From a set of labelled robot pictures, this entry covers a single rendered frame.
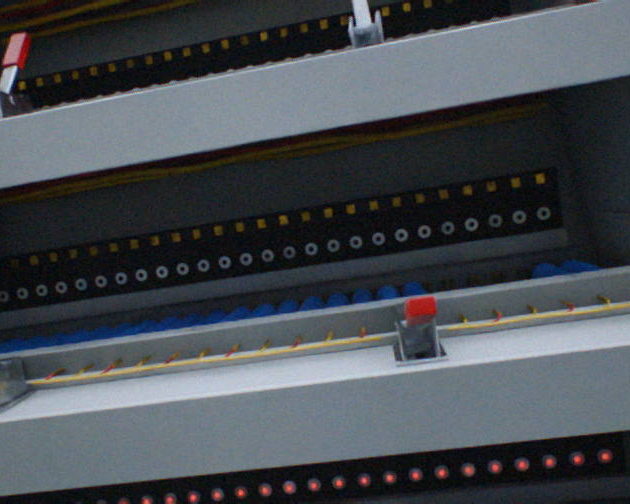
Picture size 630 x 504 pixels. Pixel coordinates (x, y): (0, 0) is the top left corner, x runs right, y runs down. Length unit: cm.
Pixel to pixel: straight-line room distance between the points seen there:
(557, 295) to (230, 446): 21
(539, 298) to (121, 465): 26
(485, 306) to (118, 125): 26
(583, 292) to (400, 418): 14
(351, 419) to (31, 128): 28
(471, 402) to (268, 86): 22
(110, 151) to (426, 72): 21
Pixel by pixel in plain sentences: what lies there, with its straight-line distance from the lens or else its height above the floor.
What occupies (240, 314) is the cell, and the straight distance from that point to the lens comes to 41.
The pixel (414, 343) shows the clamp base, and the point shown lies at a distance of 31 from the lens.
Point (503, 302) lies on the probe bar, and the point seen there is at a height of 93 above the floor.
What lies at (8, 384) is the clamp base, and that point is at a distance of 38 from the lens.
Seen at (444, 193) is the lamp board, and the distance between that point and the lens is 46.
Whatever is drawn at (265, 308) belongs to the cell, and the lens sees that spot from 41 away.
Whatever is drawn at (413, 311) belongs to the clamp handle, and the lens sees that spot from 22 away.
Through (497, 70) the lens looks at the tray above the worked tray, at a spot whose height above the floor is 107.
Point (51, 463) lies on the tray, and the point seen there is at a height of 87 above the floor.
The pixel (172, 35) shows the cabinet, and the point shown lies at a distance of 66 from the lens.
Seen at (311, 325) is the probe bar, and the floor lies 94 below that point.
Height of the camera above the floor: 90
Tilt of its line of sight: 15 degrees up
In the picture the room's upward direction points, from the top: 7 degrees counter-clockwise
